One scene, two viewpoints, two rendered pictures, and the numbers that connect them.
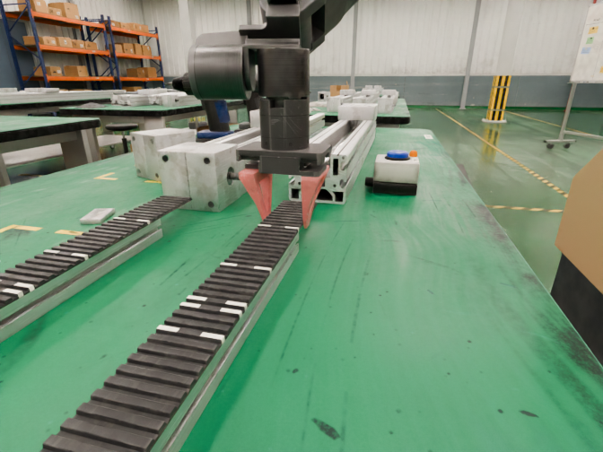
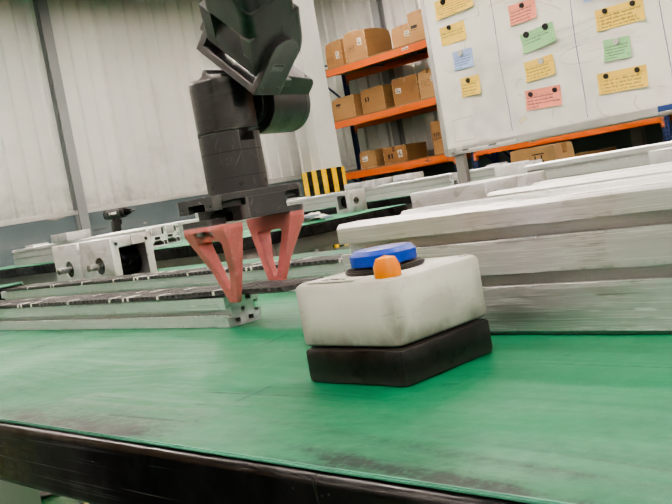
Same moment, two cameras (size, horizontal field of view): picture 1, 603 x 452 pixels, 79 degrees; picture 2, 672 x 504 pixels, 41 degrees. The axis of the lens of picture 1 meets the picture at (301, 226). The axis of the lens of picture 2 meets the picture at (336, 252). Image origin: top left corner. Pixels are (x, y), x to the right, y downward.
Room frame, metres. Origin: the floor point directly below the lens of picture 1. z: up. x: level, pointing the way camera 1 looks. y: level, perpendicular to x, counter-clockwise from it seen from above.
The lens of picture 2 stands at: (0.95, -0.64, 0.89)
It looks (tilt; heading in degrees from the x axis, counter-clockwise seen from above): 4 degrees down; 123
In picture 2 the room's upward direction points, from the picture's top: 10 degrees counter-clockwise
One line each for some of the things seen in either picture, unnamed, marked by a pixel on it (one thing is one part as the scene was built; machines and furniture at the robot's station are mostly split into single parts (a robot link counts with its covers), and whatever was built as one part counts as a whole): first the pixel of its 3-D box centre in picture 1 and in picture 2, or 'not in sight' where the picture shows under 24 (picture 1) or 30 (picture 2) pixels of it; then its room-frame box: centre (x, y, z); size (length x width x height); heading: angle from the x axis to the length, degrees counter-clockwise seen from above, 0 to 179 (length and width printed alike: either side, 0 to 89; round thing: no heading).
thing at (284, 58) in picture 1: (278, 73); (228, 107); (0.44, 0.03, 0.98); 0.07 x 0.06 x 0.07; 86
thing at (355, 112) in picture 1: (358, 116); not in sight; (1.24, -0.19, 0.87); 0.16 x 0.11 x 0.07; 166
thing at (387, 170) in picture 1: (391, 172); (402, 312); (0.69, -0.17, 0.81); 0.10 x 0.08 x 0.06; 76
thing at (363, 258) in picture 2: (397, 156); (384, 262); (0.69, -0.18, 0.84); 0.04 x 0.04 x 0.02
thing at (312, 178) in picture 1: (295, 190); (238, 250); (0.43, 0.01, 0.85); 0.07 x 0.07 x 0.09; 75
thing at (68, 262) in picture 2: not in sight; (83, 266); (-0.39, 0.55, 0.83); 0.11 x 0.10 x 0.10; 77
